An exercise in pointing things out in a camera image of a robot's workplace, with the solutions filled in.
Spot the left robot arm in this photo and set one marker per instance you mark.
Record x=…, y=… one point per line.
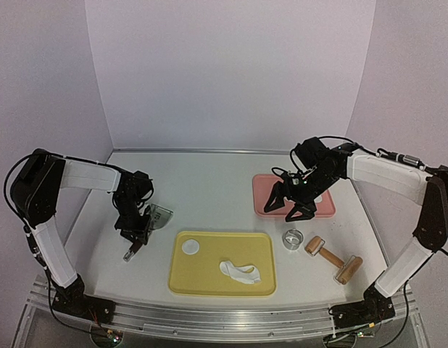
x=31, y=190

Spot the metal scraper with wooden handle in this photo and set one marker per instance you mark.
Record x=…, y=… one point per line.
x=158, y=217

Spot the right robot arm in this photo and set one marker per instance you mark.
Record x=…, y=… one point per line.
x=318, y=167

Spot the yellow plastic tray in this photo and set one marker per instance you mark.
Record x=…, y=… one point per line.
x=199, y=274

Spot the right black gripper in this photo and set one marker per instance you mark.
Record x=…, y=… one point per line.
x=294, y=192

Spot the wooden double-ended rolling pin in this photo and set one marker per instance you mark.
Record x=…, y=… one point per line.
x=346, y=269

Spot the pink plastic tray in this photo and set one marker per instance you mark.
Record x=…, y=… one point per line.
x=262, y=185

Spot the round dumpling wrapper right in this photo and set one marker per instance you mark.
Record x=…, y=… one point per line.
x=319, y=198

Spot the freshly cut round wrapper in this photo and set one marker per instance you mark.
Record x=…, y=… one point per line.
x=190, y=246

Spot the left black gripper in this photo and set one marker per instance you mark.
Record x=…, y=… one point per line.
x=135, y=235

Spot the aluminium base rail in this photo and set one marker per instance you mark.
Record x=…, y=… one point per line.
x=43, y=325

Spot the white dough lump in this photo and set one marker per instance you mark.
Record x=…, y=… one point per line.
x=248, y=274

